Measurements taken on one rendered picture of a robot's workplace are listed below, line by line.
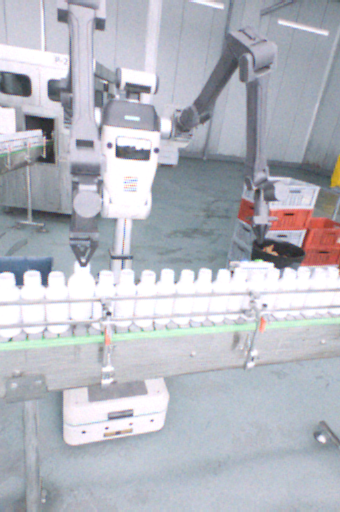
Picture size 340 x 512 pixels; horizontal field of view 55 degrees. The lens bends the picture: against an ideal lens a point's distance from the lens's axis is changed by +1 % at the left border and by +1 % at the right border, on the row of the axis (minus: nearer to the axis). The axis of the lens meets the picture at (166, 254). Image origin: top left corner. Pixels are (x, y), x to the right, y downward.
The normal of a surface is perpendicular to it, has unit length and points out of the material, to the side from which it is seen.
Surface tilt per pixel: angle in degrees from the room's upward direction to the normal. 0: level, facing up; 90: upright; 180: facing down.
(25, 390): 90
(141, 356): 90
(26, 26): 90
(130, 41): 90
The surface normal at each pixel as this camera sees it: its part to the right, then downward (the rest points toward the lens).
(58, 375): 0.28, 0.42
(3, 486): 0.13, -0.91
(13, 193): -0.04, 0.40
